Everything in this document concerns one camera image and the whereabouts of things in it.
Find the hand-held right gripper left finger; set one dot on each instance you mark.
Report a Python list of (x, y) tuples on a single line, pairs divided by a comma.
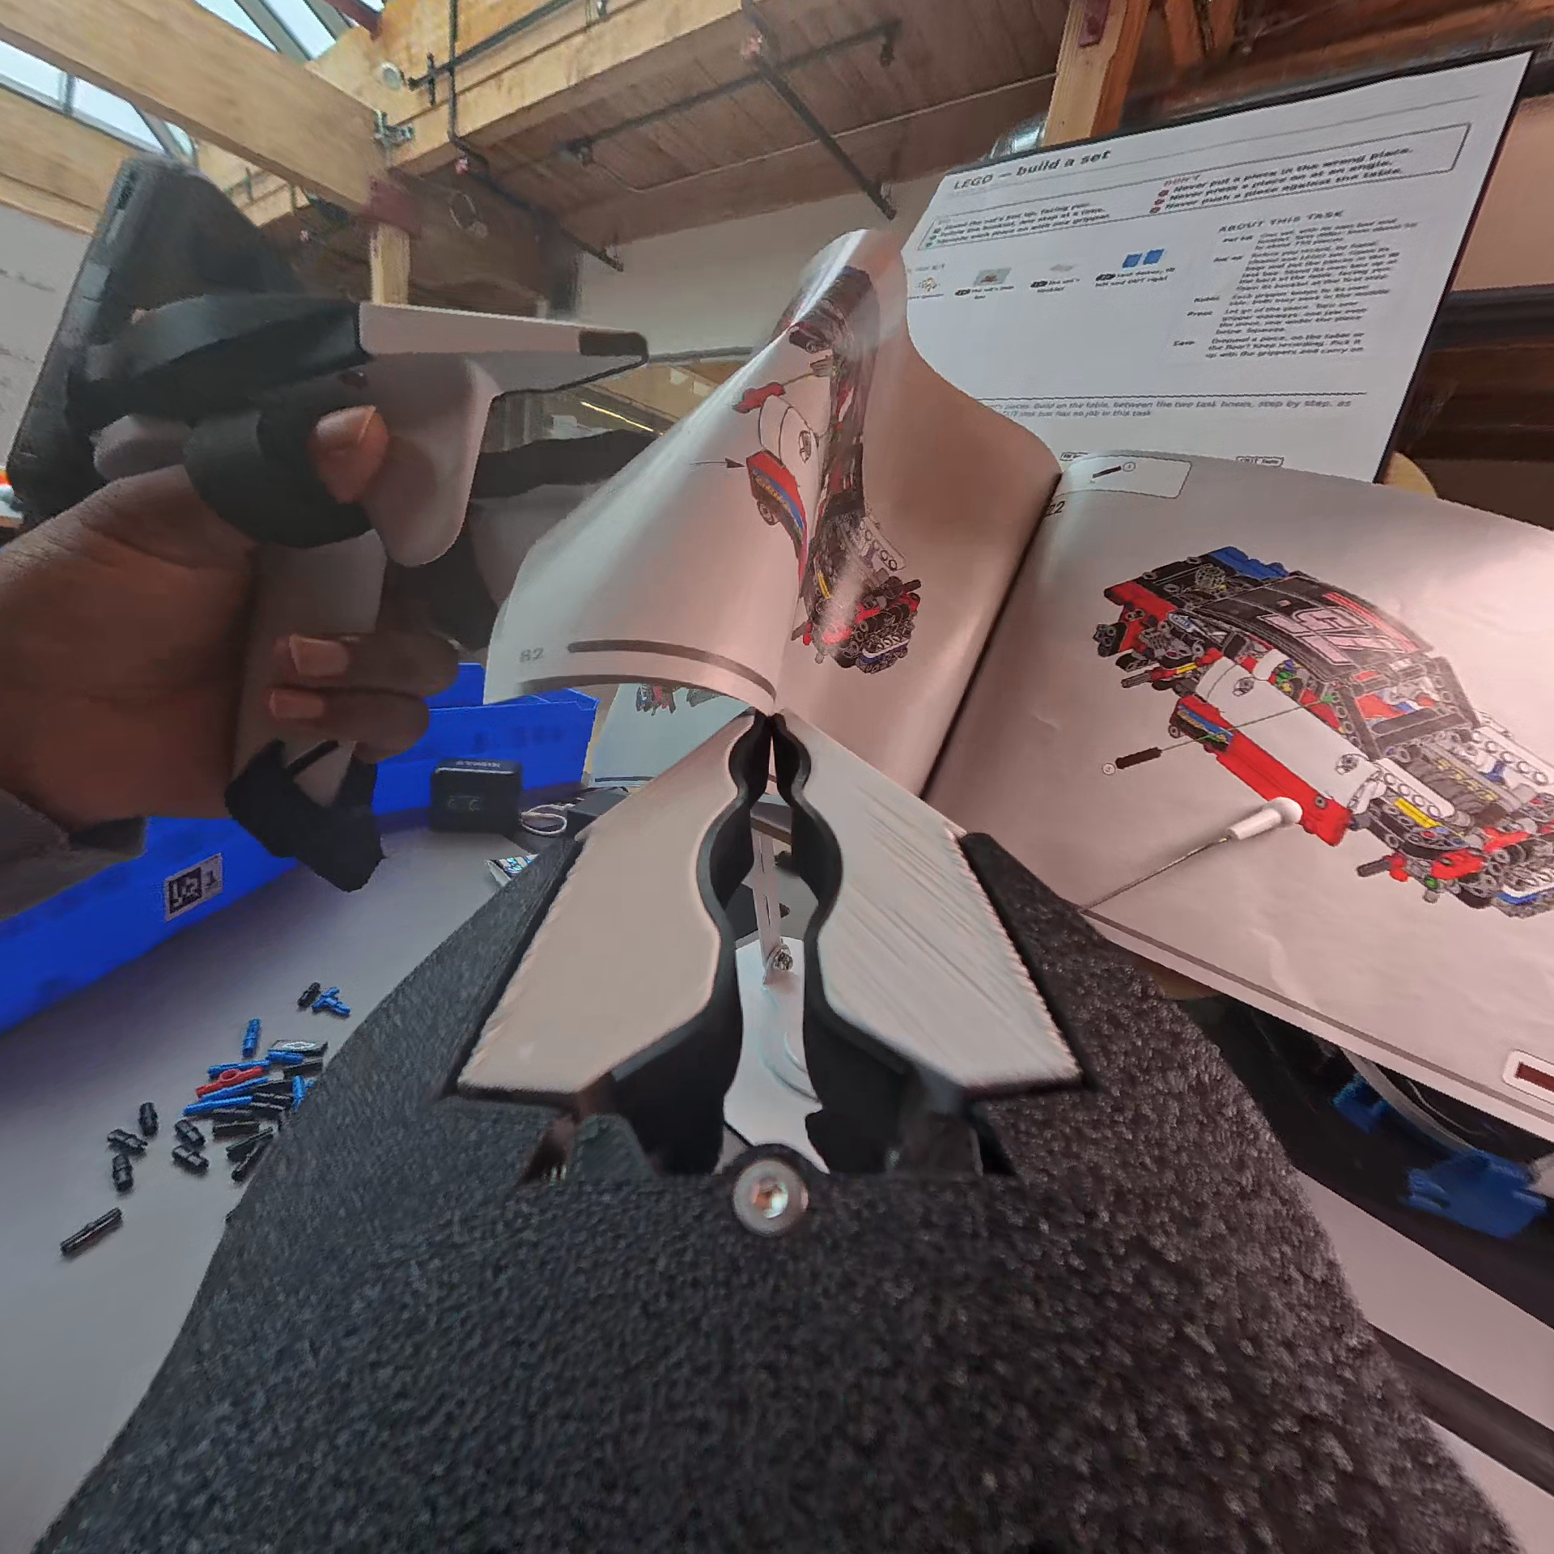
[(607, 960)]

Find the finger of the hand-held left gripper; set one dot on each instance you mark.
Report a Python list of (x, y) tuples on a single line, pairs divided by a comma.
[(487, 338)]

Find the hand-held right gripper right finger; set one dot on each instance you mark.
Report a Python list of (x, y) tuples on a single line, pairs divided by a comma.
[(946, 960)]

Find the building instruction booklet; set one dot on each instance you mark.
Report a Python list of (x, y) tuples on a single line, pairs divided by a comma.
[(1154, 839)]

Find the printed task sheet board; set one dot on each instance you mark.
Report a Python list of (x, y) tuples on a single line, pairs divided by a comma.
[(1034, 364)]

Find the grey desk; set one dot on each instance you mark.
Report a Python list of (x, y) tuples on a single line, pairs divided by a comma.
[(48, 1094)]

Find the person's left hand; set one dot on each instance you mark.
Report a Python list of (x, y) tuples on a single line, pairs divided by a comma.
[(122, 653)]

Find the folded sticker sheet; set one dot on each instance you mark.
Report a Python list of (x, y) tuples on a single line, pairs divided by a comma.
[(514, 864)]

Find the black power adapter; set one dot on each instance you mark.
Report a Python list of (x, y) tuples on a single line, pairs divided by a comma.
[(602, 804)]

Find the white book stand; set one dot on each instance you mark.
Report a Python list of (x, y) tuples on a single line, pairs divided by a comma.
[(772, 1043)]

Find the black power bank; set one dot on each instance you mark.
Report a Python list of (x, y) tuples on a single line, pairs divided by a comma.
[(477, 796)]

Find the pile of blue black pins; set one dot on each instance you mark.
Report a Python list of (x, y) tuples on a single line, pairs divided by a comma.
[(243, 1094)]

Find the blue brick assembly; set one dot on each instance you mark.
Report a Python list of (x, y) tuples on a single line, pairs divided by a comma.
[(1467, 1198)]

